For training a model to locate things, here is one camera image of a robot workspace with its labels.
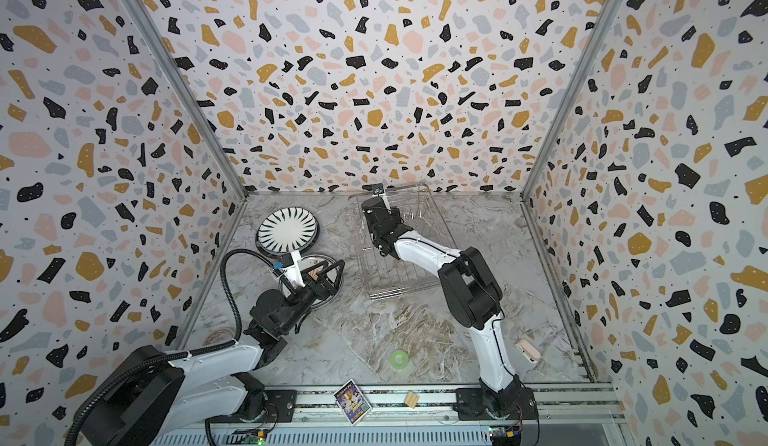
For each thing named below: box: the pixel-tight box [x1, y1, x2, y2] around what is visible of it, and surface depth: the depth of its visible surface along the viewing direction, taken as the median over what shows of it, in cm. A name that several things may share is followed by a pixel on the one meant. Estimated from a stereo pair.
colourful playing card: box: [332, 378, 372, 427], surface depth 75 cm
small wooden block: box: [404, 391, 420, 409], surface depth 76 cm
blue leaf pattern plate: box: [256, 206, 320, 257], surface depth 109 cm
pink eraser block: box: [519, 339, 541, 359], surface depth 83 cm
